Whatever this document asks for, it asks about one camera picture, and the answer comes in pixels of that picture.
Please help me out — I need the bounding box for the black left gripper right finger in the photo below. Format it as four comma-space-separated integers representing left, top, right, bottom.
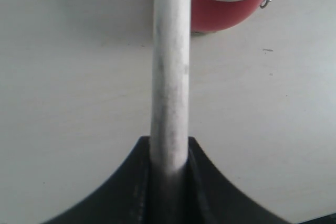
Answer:
181, 136, 292, 224

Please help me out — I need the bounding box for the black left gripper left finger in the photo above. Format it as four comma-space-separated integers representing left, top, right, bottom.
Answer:
44, 135, 158, 224

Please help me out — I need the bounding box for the white drumstick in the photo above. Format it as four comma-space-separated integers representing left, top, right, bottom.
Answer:
150, 0, 191, 180

